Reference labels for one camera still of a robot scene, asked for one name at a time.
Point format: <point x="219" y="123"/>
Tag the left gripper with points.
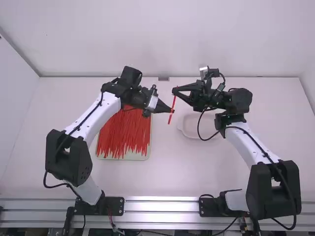
<point x="135" y="97"/>

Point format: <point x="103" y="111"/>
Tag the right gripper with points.
<point x="211" y="98"/>

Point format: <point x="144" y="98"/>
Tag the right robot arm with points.
<point x="270" y="186"/>

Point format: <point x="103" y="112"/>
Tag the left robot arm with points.
<point x="69" y="157"/>

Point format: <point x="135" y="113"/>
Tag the pale tray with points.
<point x="150" y="137"/>

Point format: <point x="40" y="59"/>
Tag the white dish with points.
<point x="189" y="125"/>

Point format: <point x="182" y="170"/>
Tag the silver rails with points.
<point x="160" y="209"/>

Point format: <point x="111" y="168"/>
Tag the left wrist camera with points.
<point x="152" y="102"/>

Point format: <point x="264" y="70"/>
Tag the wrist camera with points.
<point x="203" y="71"/>
<point x="152" y="102"/>

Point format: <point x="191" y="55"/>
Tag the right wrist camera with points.
<point x="203" y="71"/>

